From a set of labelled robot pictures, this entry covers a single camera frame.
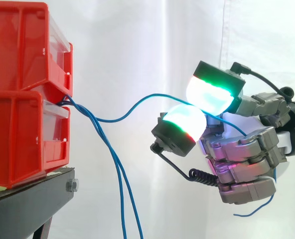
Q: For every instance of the red bin with clear plate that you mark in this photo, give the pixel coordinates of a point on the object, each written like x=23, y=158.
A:
x=15, y=139
x=18, y=49

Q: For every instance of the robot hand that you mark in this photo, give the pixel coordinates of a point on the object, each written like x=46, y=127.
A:
x=247, y=154

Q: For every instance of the black stand with green tape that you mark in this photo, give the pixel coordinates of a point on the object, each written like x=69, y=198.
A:
x=25, y=206

